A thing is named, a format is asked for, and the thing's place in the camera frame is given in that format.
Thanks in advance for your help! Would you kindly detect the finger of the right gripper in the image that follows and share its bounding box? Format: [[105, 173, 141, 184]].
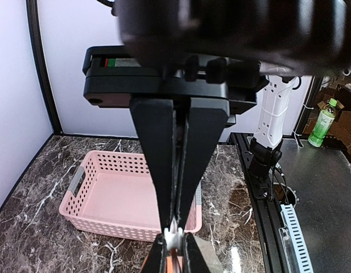
[[130, 98, 175, 230], [175, 98, 229, 228]]

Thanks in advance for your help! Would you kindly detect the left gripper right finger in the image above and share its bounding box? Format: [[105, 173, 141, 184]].
[[182, 233, 210, 273]]

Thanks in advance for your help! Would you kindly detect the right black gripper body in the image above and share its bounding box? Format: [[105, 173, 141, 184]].
[[82, 45, 269, 127]]

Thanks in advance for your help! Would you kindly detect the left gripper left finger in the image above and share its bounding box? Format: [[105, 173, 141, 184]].
[[141, 233, 167, 273]]

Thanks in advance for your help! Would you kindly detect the clear zip top bag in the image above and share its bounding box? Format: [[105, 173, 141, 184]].
[[163, 219, 224, 272]]

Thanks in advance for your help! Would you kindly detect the pink plastic basket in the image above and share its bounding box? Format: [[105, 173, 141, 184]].
[[58, 150, 203, 242]]

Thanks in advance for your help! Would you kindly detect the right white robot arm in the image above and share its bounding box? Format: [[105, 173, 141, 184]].
[[82, 45, 297, 229]]

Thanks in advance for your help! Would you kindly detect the green drink bottle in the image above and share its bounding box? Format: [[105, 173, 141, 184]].
[[308, 98, 337, 147]]

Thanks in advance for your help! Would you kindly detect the brown cardboard box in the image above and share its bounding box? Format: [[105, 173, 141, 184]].
[[303, 87, 351, 157]]

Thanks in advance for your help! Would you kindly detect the right black frame post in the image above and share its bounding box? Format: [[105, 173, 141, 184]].
[[26, 0, 63, 135]]

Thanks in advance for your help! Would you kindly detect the black front rail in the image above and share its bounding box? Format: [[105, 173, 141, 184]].
[[230, 133, 290, 272]]

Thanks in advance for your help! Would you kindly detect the white slotted cable duct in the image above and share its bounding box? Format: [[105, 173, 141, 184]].
[[279, 204, 313, 273]]

